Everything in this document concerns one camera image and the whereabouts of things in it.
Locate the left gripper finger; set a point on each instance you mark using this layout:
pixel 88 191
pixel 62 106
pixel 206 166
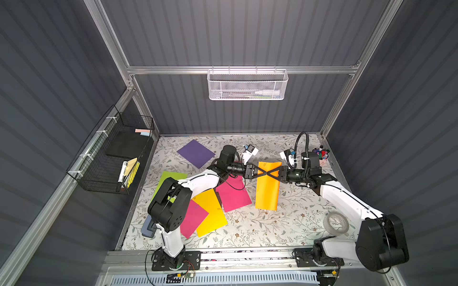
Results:
pixel 256 175
pixel 271 170

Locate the yellow notepad in basket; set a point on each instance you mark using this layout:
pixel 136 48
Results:
pixel 127 174

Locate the white wire mesh basket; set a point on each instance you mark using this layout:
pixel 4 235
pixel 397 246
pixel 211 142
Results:
pixel 239 84

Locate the yellow paper sheet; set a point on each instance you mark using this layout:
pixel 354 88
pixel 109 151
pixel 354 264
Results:
pixel 216 218

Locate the purple paper sheet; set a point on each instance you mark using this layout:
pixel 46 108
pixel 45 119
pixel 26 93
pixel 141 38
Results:
pixel 196 153

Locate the grey blue stapler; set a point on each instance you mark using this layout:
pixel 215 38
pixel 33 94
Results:
pixel 149 228

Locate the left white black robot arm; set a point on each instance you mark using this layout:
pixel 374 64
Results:
pixel 169 206

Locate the lower magenta paper sheet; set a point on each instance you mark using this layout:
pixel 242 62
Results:
pixel 194 217

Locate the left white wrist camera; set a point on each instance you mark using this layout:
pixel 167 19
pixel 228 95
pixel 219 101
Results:
pixel 250 151

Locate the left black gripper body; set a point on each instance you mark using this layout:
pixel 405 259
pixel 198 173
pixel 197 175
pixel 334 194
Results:
pixel 248 170

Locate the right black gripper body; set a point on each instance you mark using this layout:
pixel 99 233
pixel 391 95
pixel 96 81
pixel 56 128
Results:
pixel 282 173

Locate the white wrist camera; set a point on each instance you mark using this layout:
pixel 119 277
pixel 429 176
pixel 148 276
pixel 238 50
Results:
pixel 250 151
pixel 289 157

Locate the orange paper sheet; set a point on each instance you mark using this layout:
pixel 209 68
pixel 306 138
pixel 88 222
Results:
pixel 267 193

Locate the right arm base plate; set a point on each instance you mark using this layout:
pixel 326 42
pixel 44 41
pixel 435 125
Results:
pixel 311 256

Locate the magenta paper sheet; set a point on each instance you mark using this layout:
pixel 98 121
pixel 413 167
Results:
pixel 194 217
pixel 233 194

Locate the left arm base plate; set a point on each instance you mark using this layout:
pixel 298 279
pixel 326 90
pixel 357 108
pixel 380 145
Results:
pixel 185 261

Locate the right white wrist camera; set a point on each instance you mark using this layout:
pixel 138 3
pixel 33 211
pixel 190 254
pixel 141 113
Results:
pixel 289 157

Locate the upper magenta paper sheet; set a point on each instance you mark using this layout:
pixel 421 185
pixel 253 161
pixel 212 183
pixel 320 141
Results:
pixel 233 194

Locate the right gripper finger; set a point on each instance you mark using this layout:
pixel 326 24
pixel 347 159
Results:
pixel 269 167
pixel 274 175

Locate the white marker in basket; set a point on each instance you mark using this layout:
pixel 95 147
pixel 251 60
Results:
pixel 267 94

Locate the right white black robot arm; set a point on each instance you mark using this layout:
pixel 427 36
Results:
pixel 381 242

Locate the black wire wall basket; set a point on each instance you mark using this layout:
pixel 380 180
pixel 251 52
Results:
pixel 98 165

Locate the clear tape roll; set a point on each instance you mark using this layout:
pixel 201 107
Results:
pixel 336 224

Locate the cup of coloured markers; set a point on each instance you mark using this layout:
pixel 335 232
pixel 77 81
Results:
pixel 322 153

